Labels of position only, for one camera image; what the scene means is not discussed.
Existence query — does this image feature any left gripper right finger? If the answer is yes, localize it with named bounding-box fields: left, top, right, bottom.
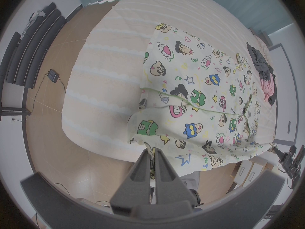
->
left=156, top=150, right=199, bottom=209

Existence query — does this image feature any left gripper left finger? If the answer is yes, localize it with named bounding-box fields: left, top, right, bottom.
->
left=110, top=148, right=153, bottom=215

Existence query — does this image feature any white printed pyjama top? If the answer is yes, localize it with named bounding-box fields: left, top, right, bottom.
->
left=127, top=22, right=278, bottom=178

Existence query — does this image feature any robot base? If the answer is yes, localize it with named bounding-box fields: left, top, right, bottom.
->
left=149, top=171, right=203, bottom=206

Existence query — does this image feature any bed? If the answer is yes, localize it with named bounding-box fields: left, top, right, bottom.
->
left=61, top=0, right=299, bottom=163

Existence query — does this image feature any wooden bedside table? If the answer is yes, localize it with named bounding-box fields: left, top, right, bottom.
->
left=230, top=156, right=274, bottom=188

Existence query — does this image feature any black garment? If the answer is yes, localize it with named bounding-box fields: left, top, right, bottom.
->
left=267, top=71, right=277, bottom=106

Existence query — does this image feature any black power adapter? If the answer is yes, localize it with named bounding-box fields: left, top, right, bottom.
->
left=47, top=69, right=60, bottom=82

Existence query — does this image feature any pink garment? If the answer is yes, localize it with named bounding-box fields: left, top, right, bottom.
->
left=260, top=76, right=275, bottom=99

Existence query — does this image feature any dark grey garment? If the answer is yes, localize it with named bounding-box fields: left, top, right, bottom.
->
left=246, top=42, right=273, bottom=80

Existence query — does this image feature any cream pillow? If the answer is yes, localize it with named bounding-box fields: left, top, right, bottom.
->
left=253, top=34, right=271, bottom=59

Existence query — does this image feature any grey bedside table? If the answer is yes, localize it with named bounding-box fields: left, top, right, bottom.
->
left=248, top=26, right=272, bottom=45

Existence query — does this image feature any blue-green curtain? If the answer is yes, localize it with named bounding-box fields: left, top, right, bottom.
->
left=73, top=0, right=295, bottom=36

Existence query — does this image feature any thin black cable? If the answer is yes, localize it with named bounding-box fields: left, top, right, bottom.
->
left=57, top=76, right=67, bottom=94
left=23, top=71, right=49, bottom=122

